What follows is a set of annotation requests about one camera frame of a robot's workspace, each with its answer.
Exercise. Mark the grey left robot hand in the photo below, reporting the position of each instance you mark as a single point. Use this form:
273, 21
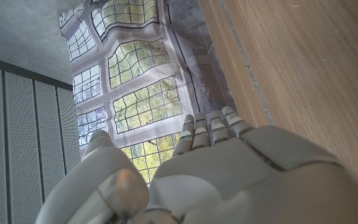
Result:
228, 180

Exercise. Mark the printed window backdrop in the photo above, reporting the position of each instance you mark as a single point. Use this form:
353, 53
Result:
141, 93

